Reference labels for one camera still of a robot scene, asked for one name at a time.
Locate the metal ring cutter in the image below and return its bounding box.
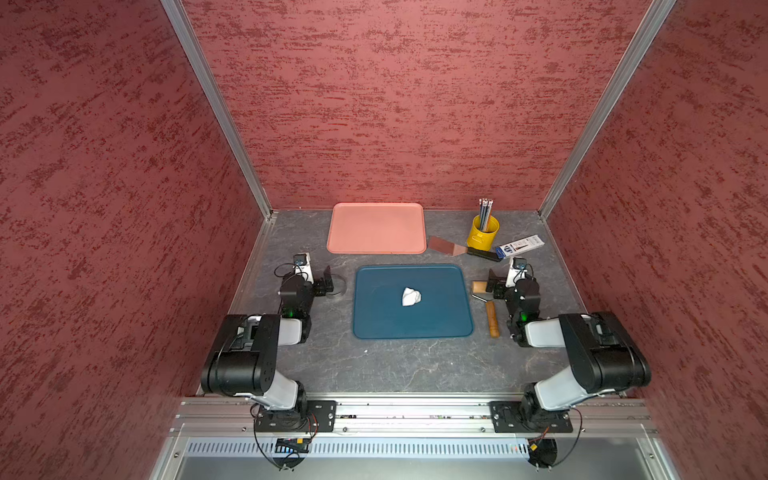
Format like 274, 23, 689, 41
328, 274, 347, 297

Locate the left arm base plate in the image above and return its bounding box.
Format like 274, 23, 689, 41
250, 400, 338, 435

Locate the teal tray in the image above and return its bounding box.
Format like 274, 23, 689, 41
352, 264, 474, 340

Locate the aluminium front rail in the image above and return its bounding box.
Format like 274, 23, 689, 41
169, 393, 659, 438

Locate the yellow cup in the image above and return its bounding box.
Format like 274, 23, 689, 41
466, 216, 500, 251

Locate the wooden rolling pin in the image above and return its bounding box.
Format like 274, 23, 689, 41
471, 281, 501, 338

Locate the white blue pencil box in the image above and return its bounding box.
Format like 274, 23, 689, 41
494, 235, 545, 259

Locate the right corner aluminium post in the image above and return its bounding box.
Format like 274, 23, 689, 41
539, 0, 676, 222

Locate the white dough piece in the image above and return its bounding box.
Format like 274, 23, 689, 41
401, 287, 422, 307

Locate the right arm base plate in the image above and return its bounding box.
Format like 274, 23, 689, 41
488, 401, 574, 434

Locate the left corner aluminium post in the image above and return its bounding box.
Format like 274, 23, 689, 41
161, 0, 273, 221

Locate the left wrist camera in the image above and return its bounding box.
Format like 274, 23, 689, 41
293, 252, 314, 283

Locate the metal dough scraper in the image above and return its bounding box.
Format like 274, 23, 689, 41
427, 236, 502, 262

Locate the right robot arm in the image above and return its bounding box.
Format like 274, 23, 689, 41
484, 270, 651, 434

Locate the pink tray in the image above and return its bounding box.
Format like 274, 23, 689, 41
327, 202, 427, 255

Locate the corner aluminium post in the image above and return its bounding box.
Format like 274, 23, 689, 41
539, 0, 676, 222
161, 0, 273, 221

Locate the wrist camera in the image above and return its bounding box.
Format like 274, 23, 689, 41
293, 252, 314, 283
506, 257, 528, 287

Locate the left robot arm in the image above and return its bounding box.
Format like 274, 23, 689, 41
200, 268, 337, 435

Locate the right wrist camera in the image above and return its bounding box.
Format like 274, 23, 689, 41
506, 257, 528, 287

